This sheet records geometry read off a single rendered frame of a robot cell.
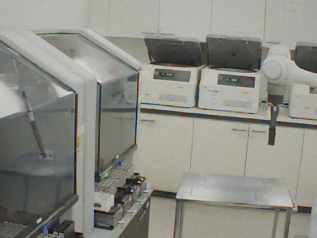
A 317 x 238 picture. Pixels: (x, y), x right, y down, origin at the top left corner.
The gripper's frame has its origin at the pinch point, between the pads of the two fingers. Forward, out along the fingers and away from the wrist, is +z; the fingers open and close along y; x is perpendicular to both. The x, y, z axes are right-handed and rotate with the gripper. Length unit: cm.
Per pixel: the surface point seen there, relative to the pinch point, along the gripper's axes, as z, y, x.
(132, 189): 39, 18, 67
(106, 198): 34, -11, 72
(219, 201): 38.2, 16.5, 21.8
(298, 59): -21, 256, -24
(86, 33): -39, 43, 105
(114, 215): 40, -16, 66
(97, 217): 42, -17, 74
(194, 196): 38, 19, 35
